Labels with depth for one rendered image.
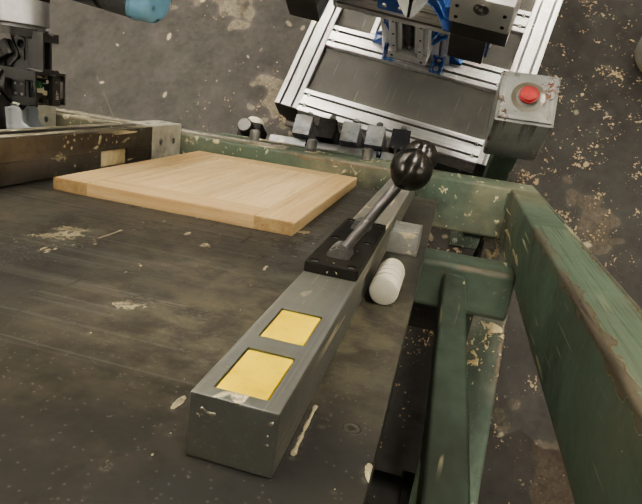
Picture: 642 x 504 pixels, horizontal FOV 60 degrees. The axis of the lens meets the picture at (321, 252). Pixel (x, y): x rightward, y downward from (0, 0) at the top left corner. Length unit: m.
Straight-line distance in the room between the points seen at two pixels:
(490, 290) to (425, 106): 1.26
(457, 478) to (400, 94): 1.77
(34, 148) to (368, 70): 1.44
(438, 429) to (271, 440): 0.21
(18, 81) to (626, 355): 0.92
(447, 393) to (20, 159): 0.69
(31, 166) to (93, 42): 1.95
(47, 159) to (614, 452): 0.85
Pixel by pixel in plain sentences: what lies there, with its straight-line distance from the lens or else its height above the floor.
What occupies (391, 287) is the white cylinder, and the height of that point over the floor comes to 1.47.
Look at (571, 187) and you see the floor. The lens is 2.24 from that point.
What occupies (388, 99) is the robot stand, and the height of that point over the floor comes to 0.21.
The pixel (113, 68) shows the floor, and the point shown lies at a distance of 2.74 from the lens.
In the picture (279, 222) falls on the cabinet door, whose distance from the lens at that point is 0.75.
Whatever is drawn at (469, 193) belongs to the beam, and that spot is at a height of 0.89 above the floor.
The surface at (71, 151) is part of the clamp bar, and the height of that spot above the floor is 1.23.
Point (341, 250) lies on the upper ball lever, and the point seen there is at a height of 1.52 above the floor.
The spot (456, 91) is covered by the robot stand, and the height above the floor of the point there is 0.21.
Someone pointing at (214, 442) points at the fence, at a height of 1.71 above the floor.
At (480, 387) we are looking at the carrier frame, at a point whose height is 0.79.
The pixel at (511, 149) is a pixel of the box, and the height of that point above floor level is 0.80.
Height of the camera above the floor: 2.01
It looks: 73 degrees down
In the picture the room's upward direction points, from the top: 28 degrees counter-clockwise
